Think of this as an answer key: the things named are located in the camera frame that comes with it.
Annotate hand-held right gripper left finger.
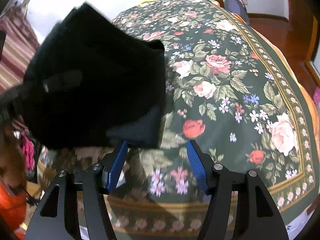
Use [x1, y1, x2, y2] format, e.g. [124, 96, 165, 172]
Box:
[25, 141, 132, 240]

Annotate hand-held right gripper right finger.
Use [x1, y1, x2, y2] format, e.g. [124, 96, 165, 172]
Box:
[186, 140, 288, 240]

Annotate black pants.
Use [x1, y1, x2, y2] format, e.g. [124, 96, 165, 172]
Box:
[21, 2, 167, 151]

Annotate dark floral blanket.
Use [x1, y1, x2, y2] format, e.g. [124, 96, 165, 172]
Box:
[37, 0, 316, 238]

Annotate pink cloth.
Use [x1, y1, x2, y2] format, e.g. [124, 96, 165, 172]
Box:
[20, 134, 36, 173]

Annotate orange bag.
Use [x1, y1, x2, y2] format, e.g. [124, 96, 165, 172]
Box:
[0, 182, 27, 232]

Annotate striped red curtain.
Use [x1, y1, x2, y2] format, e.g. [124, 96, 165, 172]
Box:
[0, 5, 41, 94]

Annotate grey backpack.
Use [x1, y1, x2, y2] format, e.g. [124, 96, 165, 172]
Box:
[224, 0, 251, 26]

